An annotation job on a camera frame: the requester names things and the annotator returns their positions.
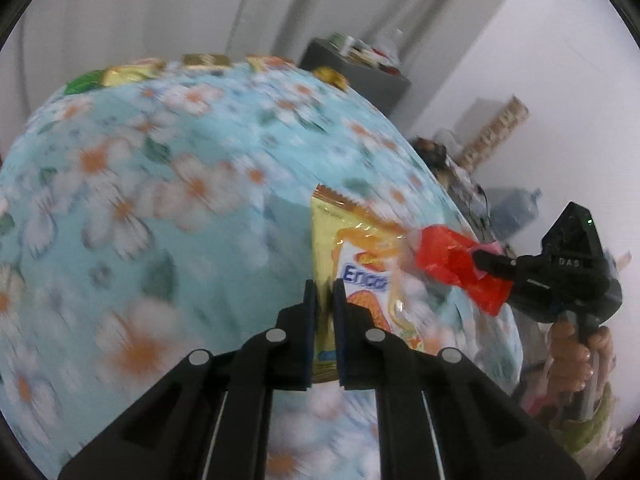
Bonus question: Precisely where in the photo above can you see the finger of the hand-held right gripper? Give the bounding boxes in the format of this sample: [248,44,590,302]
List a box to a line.
[472,250,527,280]

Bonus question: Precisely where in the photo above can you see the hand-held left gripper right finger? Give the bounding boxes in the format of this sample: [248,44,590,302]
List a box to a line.
[332,279,587,480]

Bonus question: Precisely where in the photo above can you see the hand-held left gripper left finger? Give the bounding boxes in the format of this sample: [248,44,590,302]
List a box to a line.
[57,279,321,480]

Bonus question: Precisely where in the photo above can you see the red plastic wrapper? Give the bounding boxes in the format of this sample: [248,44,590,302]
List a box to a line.
[412,225,515,317]

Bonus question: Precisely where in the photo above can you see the yellow snack packet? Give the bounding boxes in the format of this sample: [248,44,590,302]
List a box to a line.
[310,184,431,383]

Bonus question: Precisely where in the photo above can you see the person's right hand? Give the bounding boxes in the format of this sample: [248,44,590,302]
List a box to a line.
[549,319,615,395]

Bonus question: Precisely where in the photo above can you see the blue water jug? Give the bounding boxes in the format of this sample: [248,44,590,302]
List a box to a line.
[487,187,543,238]

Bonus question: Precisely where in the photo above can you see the patterned rolled mat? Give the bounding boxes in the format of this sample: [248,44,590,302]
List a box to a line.
[460,95,530,168]

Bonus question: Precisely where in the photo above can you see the white plastic bags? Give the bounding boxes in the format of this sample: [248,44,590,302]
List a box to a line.
[432,127,471,161]

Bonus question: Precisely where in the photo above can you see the green cloth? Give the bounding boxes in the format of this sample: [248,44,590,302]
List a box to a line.
[550,385,618,456]

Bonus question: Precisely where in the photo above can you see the blue floral tablecloth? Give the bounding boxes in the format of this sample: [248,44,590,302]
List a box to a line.
[0,55,523,480]

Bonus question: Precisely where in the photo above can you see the grey cabinet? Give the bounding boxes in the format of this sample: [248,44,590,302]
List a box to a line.
[299,37,412,118]

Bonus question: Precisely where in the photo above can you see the clear plastic bag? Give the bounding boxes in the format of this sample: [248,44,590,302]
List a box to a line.
[377,27,406,61]

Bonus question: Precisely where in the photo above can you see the golden snack packet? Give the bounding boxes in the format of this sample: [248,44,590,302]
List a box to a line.
[102,57,166,86]
[312,66,348,91]
[245,55,296,72]
[182,52,231,68]

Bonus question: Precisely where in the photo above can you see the pile of small packets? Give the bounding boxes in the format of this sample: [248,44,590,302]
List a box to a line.
[327,32,386,68]

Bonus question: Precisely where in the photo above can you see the lime green snack packet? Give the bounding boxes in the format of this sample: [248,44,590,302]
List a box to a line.
[64,71,108,95]

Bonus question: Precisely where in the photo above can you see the grey white curtain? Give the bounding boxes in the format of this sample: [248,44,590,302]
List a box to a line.
[0,0,526,106]

